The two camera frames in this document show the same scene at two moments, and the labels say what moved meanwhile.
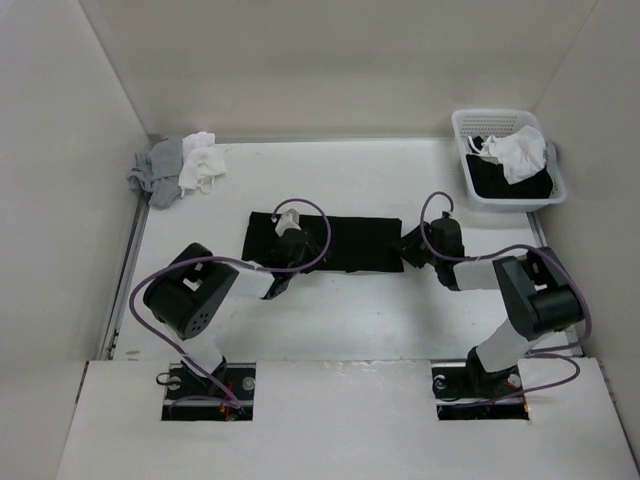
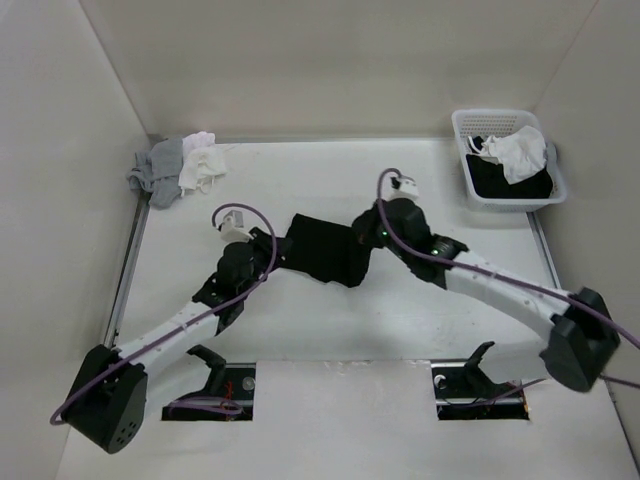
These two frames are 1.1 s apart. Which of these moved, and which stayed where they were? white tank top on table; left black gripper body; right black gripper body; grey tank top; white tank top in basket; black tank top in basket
Moved: right black gripper body; left black gripper body
Stayed: white tank top in basket; black tank top in basket; white tank top on table; grey tank top
